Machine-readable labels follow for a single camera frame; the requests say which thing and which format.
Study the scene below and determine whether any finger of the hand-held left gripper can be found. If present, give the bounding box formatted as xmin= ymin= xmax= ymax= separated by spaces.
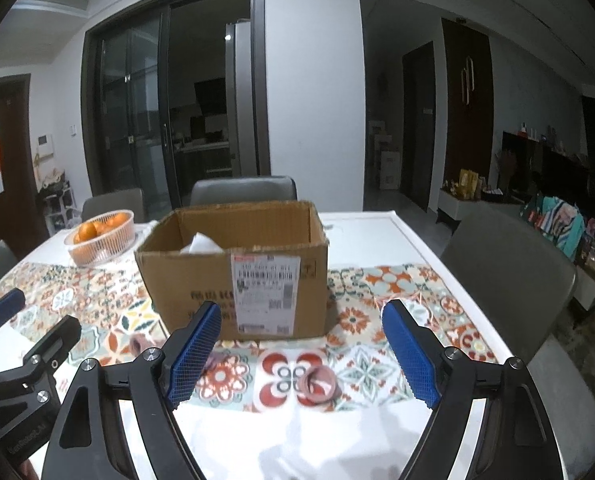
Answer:
xmin=0 ymin=315 xmax=82 ymax=403
xmin=0 ymin=287 xmax=27 ymax=346

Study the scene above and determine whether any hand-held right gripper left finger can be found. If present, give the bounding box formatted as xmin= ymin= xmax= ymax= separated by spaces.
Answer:
xmin=40 ymin=301 xmax=223 ymax=480

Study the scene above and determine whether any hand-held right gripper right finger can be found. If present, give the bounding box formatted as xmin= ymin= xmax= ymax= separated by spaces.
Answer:
xmin=381 ymin=300 xmax=564 ymax=480

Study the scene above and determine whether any brown cardboard box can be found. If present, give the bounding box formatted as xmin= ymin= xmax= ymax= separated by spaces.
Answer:
xmin=134 ymin=201 xmax=330 ymax=343

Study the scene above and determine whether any white soft cloth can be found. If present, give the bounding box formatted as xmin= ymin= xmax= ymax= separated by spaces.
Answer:
xmin=180 ymin=232 xmax=224 ymax=254

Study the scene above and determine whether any white plastic fruit basket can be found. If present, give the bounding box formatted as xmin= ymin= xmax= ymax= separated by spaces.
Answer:
xmin=64 ymin=209 xmax=136 ymax=267

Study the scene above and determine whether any white shoe rack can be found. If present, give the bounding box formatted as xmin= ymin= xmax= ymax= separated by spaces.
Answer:
xmin=36 ymin=170 xmax=76 ymax=234

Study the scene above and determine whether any pile of oranges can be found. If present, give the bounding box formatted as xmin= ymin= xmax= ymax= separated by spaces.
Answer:
xmin=72 ymin=212 xmax=130 ymax=261

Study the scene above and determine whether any dark brown wooden door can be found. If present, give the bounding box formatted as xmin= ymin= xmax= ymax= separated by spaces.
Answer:
xmin=0 ymin=74 xmax=49 ymax=257

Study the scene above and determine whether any white low cabinet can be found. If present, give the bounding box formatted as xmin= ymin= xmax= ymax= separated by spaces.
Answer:
xmin=436 ymin=187 xmax=529 ymax=227

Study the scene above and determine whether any stack of cartons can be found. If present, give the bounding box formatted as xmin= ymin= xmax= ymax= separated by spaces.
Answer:
xmin=370 ymin=120 xmax=401 ymax=191

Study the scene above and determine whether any black television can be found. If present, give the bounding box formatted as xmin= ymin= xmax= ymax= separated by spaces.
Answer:
xmin=502 ymin=130 xmax=594 ymax=212

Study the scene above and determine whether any silver refrigerator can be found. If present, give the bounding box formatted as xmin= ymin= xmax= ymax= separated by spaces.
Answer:
xmin=225 ymin=20 xmax=259 ymax=179

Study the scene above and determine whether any dark framed sliding glass door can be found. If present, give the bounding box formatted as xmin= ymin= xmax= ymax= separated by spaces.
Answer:
xmin=82 ymin=0 xmax=272 ymax=212

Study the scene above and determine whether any pink ring-shaped roll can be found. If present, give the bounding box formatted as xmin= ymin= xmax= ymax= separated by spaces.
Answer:
xmin=130 ymin=335 xmax=161 ymax=362
xmin=297 ymin=366 xmax=339 ymax=407

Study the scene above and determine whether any dark entrance door with handles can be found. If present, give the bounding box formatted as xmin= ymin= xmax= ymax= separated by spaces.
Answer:
xmin=441 ymin=17 xmax=494 ymax=212

